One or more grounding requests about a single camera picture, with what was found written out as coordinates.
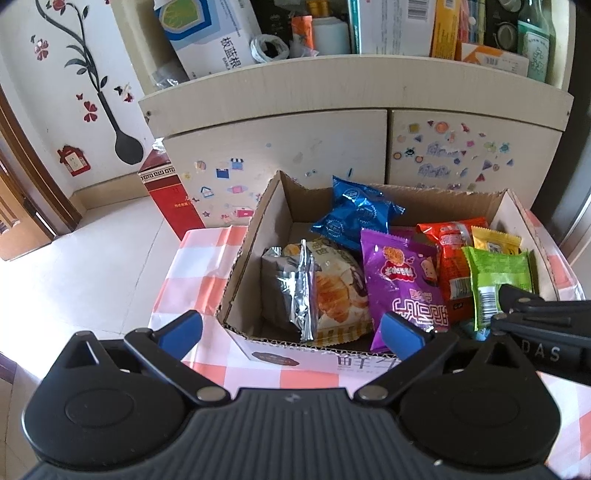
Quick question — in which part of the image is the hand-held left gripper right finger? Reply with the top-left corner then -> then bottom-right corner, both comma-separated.
353,311 -> 529,408

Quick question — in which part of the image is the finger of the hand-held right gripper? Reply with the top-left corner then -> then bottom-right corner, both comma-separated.
489,314 -> 525,339
496,284 -> 548,315

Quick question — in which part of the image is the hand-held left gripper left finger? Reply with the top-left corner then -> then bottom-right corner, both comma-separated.
60,310 -> 232,408

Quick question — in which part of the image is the green snack packet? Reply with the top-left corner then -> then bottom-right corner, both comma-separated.
461,246 -> 535,330

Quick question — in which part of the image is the purple snack packet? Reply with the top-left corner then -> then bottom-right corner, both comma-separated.
360,228 -> 451,354

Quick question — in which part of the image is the yellow snack packet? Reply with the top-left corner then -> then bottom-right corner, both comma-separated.
471,226 -> 522,257

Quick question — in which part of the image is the cream croissant snack packet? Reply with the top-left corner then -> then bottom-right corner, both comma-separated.
283,237 -> 375,347

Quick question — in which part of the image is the red orange snack packet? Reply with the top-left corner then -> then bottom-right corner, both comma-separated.
416,218 -> 490,323

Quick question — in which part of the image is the cardboard box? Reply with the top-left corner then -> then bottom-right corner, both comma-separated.
216,170 -> 561,384

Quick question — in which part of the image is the blue foil snack packet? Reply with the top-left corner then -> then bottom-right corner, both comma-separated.
310,175 -> 406,252

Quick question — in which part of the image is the orange white checkered tablecloth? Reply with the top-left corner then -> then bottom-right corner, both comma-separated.
148,203 -> 591,478

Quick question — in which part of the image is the grey refrigerator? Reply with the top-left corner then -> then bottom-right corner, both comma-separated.
531,0 -> 591,301

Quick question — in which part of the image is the red gift box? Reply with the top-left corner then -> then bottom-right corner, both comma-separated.
137,136 -> 206,241

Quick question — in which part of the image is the wooden door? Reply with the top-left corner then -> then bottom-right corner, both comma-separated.
0,85 -> 84,263

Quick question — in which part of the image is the cream cabinet with stickers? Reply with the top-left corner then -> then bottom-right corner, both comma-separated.
108,0 -> 578,232

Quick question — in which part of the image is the white orange carton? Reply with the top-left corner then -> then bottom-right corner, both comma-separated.
457,41 -> 531,77

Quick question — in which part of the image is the green glass bottle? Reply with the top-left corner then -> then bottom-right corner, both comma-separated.
516,0 -> 557,84

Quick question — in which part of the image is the dark round jar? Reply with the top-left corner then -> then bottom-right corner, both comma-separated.
492,21 -> 518,49

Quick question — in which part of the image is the orange yellow box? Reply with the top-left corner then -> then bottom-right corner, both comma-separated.
429,0 -> 462,60

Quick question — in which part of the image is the white blue medicine box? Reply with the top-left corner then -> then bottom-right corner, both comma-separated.
152,0 -> 262,79

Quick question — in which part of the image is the white crumpled plastic bag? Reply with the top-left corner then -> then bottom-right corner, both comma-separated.
249,33 -> 291,64

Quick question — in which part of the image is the white box with barcode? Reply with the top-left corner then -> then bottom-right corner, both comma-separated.
359,0 -> 437,55

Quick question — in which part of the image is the white bottle with gold cap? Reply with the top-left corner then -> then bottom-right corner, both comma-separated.
307,0 -> 352,56

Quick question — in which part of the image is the green white slim box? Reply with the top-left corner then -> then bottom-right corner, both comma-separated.
346,0 -> 363,54

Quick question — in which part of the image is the small orange packet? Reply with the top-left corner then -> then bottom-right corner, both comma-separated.
290,15 -> 315,51

